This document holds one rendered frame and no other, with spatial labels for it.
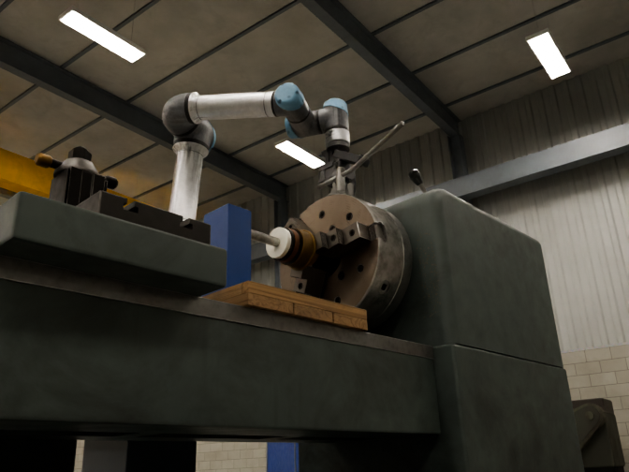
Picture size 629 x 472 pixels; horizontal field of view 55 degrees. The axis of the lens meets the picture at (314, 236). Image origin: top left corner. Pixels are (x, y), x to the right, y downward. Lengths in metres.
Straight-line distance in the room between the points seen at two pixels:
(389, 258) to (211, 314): 0.53
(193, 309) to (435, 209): 0.73
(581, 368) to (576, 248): 2.12
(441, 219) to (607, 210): 10.48
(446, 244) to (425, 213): 0.09
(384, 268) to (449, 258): 0.18
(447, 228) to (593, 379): 9.94
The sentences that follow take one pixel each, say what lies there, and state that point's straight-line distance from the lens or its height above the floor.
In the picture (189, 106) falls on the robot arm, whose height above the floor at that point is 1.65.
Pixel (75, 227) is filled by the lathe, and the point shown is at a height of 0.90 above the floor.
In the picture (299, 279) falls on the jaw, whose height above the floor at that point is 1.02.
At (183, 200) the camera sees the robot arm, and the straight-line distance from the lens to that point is 1.92.
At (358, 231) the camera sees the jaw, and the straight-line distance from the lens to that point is 1.31.
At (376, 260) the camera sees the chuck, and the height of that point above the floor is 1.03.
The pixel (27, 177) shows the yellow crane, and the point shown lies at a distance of 13.03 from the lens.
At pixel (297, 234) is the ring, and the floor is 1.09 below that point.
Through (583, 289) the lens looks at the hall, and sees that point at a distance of 11.63.
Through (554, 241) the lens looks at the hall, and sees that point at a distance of 11.95.
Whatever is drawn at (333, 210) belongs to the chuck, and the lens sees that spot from 1.43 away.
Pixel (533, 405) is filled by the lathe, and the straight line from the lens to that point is 1.64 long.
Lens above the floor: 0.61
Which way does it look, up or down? 21 degrees up
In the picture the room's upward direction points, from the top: 2 degrees counter-clockwise
